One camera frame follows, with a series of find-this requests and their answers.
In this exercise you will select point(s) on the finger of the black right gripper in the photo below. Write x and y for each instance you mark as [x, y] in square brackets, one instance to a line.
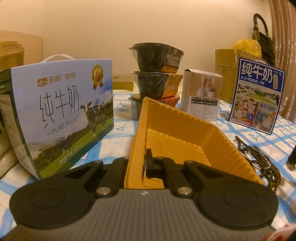
[291, 162]

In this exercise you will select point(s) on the pink curtain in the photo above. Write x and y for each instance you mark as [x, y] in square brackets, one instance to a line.
[283, 20]

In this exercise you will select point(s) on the bottom red instant food bowl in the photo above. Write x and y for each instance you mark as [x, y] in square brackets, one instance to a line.
[136, 103]

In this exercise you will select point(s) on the top black instant food bowl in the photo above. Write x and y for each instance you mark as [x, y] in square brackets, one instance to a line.
[157, 57]

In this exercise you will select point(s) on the brown cardboard box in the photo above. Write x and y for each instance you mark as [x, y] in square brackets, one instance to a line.
[226, 66]

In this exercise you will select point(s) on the small white product box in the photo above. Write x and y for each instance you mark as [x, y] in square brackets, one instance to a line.
[201, 94]

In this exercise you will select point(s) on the cardboard box at left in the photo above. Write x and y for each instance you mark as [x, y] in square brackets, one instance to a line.
[11, 55]

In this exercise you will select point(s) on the black folding cart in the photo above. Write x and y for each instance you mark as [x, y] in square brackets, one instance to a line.
[264, 40]

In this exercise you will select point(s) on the blue milk carton box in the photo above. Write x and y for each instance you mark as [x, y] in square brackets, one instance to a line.
[257, 95]

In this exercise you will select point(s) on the orange plastic tray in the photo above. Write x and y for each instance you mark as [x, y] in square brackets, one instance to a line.
[172, 133]

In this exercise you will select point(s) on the middle orange instant food bowl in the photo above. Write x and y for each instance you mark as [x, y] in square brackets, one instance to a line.
[157, 85]

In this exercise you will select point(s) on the white green milk carton box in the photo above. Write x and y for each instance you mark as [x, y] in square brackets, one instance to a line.
[54, 112]

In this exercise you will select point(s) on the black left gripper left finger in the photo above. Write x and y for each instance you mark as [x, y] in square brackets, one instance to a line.
[113, 178]

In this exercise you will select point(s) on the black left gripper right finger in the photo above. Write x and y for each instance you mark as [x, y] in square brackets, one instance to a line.
[169, 172]

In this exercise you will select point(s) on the yellow plastic bag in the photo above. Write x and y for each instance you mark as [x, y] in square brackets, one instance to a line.
[249, 46]

